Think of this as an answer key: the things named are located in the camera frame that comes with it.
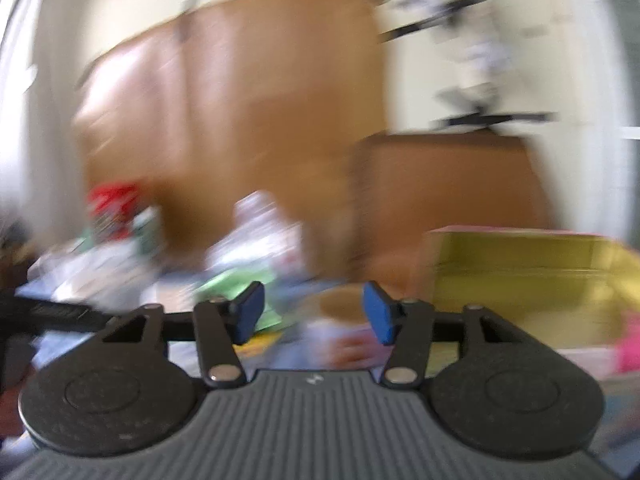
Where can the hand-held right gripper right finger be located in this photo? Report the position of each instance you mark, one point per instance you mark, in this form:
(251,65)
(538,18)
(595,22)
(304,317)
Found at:
(378,312)

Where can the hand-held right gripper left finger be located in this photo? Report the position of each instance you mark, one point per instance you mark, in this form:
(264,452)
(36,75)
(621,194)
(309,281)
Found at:
(248,310)

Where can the pink macaron print tin box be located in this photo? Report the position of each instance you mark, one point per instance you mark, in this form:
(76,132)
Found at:
(525,280)

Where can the pink fluffy soft item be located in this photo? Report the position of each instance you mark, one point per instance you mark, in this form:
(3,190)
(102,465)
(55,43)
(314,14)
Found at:
(631,347)

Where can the green packet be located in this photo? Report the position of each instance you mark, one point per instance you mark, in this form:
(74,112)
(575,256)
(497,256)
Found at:
(227,285)

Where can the paper cup with pink print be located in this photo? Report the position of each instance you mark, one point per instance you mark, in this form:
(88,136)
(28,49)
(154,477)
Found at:
(342,305)

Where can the blue striped tablecloth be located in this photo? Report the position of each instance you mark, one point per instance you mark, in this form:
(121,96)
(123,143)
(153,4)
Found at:
(295,355)

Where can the clear plastic bag of cups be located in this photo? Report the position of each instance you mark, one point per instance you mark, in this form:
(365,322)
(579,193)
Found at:
(260,240)

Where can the green bottle with white cap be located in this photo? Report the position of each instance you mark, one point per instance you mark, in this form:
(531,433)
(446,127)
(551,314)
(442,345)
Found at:
(146,230)

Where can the red printed packet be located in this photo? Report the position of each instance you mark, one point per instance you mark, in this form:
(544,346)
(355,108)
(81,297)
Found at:
(112,200)

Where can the brown woven chair back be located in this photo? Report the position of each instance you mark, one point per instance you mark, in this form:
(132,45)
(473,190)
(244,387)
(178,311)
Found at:
(450,185)

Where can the black tape strip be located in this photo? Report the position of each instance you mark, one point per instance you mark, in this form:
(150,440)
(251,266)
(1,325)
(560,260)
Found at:
(495,119)
(435,17)

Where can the white power strip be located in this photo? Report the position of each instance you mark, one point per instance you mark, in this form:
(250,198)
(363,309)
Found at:
(482,55)

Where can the wood-grain wall sheet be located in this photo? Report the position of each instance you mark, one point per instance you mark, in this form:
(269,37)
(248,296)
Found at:
(250,110)

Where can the white window frame frosted glass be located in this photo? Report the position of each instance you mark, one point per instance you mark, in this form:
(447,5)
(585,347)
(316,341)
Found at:
(617,85)

